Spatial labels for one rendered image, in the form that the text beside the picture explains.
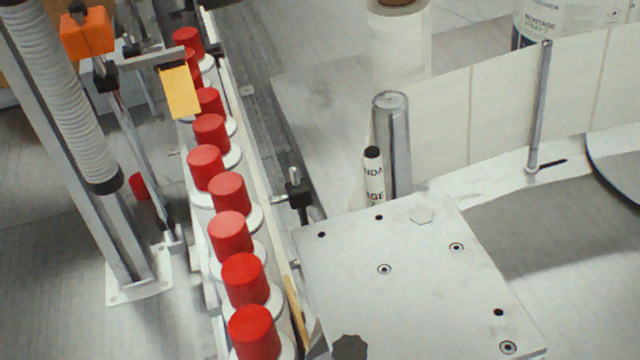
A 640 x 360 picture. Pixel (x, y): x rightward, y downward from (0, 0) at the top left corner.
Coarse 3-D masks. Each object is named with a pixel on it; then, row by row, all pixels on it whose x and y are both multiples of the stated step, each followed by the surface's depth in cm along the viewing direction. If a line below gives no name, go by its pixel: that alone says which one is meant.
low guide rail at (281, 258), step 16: (208, 16) 119; (208, 32) 114; (224, 64) 105; (224, 80) 101; (240, 128) 90; (256, 176) 82; (272, 224) 75; (272, 240) 73; (288, 272) 69; (304, 320) 65
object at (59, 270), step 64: (256, 0) 141; (320, 0) 137; (448, 0) 129; (512, 0) 125; (256, 64) 120; (0, 128) 115; (256, 128) 104; (0, 192) 101; (64, 192) 98; (128, 192) 96; (0, 256) 89; (64, 256) 88; (192, 256) 84; (0, 320) 81; (64, 320) 79; (128, 320) 78; (192, 320) 76
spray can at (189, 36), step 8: (176, 32) 78; (184, 32) 78; (192, 32) 77; (176, 40) 77; (184, 40) 77; (192, 40) 77; (200, 40) 78; (192, 48) 77; (200, 48) 78; (200, 56) 79; (208, 56) 80; (200, 64) 79; (208, 64) 80; (208, 72) 80; (216, 72) 81; (216, 80) 81; (216, 88) 82; (224, 96) 84; (224, 104) 84
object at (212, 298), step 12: (180, 132) 83; (180, 144) 81; (192, 180) 75; (192, 216) 71; (204, 240) 68; (204, 252) 66; (204, 264) 65; (204, 276) 64; (204, 288) 62; (216, 300) 61; (216, 312) 61
